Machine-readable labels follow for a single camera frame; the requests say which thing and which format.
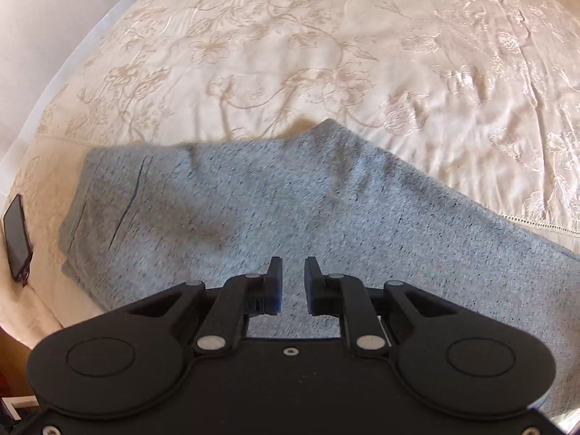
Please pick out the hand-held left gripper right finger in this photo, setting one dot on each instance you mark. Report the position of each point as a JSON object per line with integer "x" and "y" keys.
{"x": 312, "y": 293}

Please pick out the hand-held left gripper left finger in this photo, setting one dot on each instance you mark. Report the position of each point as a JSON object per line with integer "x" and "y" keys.
{"x": 273, "y": 293}

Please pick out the grey knit pants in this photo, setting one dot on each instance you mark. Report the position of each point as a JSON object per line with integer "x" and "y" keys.
{"x": 235, "y": 217}

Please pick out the cream embroidered bedspread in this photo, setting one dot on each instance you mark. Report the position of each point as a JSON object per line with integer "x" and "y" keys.
{"x": 317, "y": 45}

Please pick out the black smartphone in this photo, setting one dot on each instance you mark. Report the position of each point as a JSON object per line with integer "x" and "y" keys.
{"x": 17, "y": 243}

